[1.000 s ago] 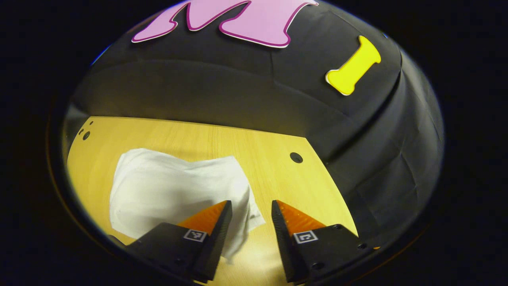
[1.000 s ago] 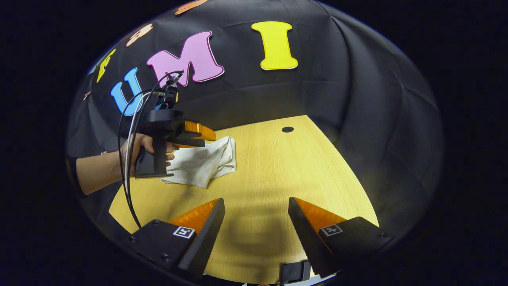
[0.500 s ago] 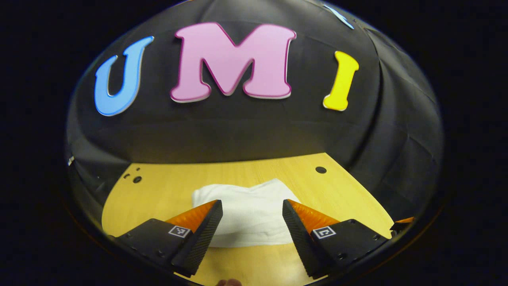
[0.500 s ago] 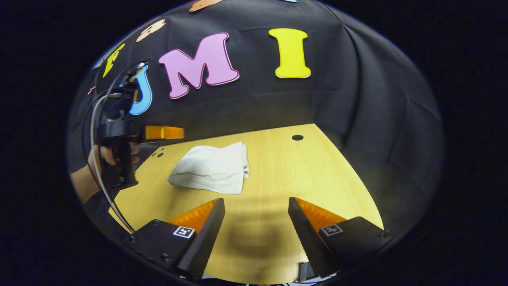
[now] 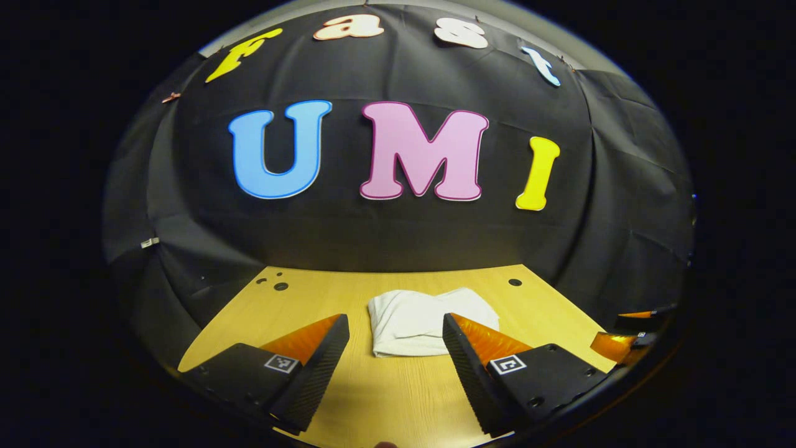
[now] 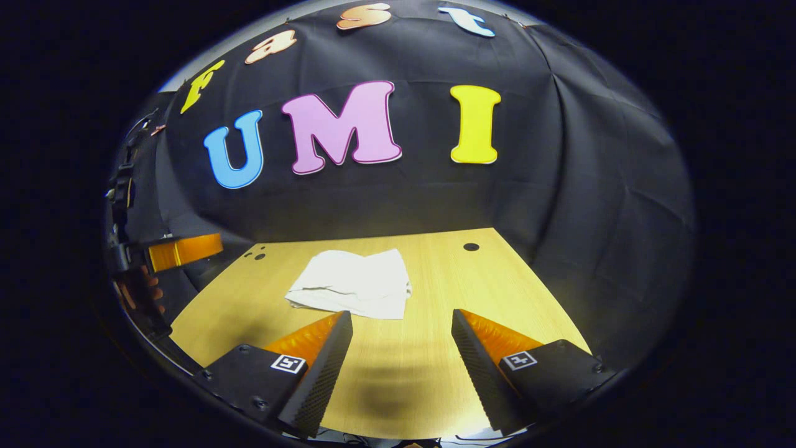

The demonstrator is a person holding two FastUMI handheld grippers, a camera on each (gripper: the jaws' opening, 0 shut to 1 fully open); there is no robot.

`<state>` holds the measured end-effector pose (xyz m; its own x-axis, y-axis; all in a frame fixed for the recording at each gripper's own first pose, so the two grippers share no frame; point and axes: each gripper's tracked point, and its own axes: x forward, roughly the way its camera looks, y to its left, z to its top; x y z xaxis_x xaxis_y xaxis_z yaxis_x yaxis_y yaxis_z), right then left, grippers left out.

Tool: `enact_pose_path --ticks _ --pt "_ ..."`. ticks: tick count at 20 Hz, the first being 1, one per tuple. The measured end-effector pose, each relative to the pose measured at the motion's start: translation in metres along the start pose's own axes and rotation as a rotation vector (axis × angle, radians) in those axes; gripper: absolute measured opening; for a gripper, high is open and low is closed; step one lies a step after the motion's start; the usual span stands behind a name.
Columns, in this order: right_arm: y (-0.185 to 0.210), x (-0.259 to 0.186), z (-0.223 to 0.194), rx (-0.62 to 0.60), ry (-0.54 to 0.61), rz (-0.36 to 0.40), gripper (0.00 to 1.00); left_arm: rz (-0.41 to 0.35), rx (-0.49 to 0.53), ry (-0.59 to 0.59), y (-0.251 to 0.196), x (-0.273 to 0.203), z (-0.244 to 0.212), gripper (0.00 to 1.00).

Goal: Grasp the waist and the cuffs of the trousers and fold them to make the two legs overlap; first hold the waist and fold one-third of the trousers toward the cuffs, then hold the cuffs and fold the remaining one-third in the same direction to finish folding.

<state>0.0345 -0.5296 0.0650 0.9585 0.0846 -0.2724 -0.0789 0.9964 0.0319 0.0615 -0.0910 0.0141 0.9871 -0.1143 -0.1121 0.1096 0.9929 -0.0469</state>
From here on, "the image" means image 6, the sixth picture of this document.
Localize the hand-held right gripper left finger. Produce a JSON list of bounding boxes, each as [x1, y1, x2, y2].
[[196, 311, 353, 438]]

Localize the white jeans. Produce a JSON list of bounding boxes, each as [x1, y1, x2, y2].
[[285, 249, 412, 320]]

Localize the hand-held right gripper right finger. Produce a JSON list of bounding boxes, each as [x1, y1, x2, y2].
[[451, 309, 618, 436]]

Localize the black backdrop cloth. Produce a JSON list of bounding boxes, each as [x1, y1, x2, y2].
[[106, 0, 696, 374]]

